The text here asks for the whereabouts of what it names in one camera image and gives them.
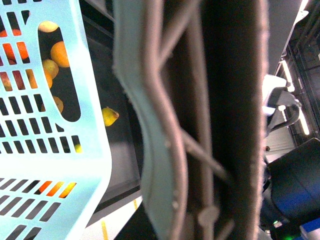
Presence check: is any white pear with stem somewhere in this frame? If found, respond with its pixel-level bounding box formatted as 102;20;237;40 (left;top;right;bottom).
38;20;59;33

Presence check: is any small yellow-green fruit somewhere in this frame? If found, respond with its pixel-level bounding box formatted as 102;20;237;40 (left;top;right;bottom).
42;59;59;79

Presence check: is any small orange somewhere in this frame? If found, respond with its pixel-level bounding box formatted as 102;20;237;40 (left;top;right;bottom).
0;28;30;66

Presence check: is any light teal shopping basket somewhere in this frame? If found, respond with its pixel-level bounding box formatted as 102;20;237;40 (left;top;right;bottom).
0;0;112;240

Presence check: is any grey basket handle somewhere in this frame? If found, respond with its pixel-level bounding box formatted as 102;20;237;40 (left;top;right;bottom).
111;0;270;240

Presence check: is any yellow quince fruit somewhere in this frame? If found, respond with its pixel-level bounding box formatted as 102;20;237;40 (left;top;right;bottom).
101;107;120;127

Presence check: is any yellow pear front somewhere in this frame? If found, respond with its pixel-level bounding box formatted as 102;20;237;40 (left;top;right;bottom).
25;67;53;89

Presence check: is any brownish yellow pear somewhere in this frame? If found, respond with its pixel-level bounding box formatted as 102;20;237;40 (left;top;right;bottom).
53;96;64;113

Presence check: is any red apple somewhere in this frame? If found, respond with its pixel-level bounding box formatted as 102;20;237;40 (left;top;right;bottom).
0;70;26;92

